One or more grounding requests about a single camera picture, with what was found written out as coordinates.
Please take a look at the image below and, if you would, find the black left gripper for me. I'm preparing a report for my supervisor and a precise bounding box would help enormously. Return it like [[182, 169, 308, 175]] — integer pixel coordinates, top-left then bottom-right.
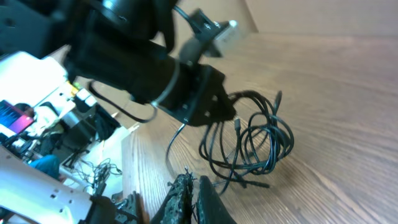
[[159, 65, 236, 126]]

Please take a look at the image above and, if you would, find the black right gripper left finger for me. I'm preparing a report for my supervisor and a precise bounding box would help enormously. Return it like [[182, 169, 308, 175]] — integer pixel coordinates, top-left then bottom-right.
[[150, 169, 195, 224]]

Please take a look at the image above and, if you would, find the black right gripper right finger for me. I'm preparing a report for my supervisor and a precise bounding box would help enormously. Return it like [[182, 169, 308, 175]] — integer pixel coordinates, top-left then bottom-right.
[[196, 175, 236, 224]]

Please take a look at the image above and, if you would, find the thin black USB-C cable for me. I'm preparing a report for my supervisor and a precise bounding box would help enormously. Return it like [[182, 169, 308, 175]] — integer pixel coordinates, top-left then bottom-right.
[[165, 118, 271, 195]]

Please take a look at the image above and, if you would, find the black USB-A cable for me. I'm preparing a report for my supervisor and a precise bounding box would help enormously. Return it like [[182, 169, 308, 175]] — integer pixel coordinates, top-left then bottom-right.
[[198, 90, 295, 187]]

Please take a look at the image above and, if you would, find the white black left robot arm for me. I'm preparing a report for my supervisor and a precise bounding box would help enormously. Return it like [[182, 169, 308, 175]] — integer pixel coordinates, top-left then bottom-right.
[[1, 1, 236, 223]]

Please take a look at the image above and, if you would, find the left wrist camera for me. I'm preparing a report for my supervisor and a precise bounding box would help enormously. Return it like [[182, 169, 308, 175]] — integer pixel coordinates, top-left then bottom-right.
[[174, 6, 241, 58]]

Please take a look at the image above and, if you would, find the cardboard wall panel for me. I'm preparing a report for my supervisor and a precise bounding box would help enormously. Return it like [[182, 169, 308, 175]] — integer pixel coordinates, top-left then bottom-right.
[[178, 0, 397, 37]]

